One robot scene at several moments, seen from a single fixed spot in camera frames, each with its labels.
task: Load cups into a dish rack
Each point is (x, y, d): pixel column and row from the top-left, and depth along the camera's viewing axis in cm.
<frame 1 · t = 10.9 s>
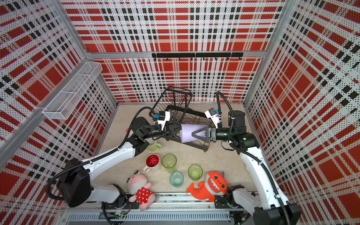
left hand: (186, 124, 65), fingers closed
right hand: (196, 135, 62), fingers open
tall green glass cup: (169, 162, 80), point 10 cm above the table
short green glass cup: (195, 172, 85), on the table
teal glass cup: (176, 179, 82), point 2 cm above the table
white mug red interior: (152, 162, 88), point 2 cm above the table
white mug green handle: (158, 145, 89), point 8 cm above the table
pink bear plush toy: (137, 185, 75), point 7 cm above the table
red shark plush toy: (215, 184, 73), point 9 cm above the table

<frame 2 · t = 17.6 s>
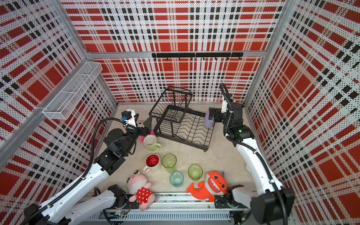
left hand: (146, 115, 70), fingers open
right hand: (218, 109, 75), fingers open
the named things where they were.

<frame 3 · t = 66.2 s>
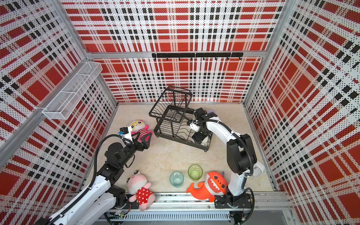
left hand: (148, 133, 77), fingers open
right hand: (203, 135, 90), fingers open
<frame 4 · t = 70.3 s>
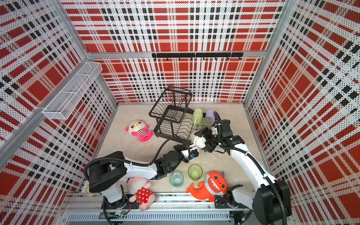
left hand: (191, 141, 81), fingers closed
right hand: (198, 138, 78), fingers open
